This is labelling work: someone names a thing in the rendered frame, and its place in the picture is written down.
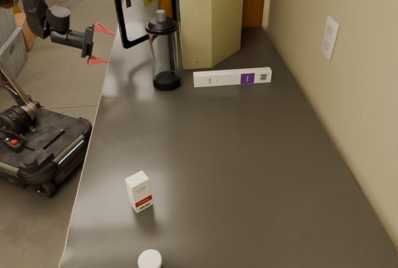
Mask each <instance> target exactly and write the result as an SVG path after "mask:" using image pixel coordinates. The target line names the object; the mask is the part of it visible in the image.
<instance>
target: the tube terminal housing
mask: <svg viewBox="0 0 398 268"><path fill-rule="evenodd" d="M179 8H180V20H181V22H180V23H181V33H180V28H179V36H180V42H181V41H182V43H181V53H182V62H183V69H200V68H212V67H213V66H215V65H216V64H218V63H220V62H221V61H223V60H224V59H226V58H228V57H229V56H230V55H232V54H234V53H235V52H237V51H238V50H240V40H241V29H242V9H243V0H179Z"/></svg>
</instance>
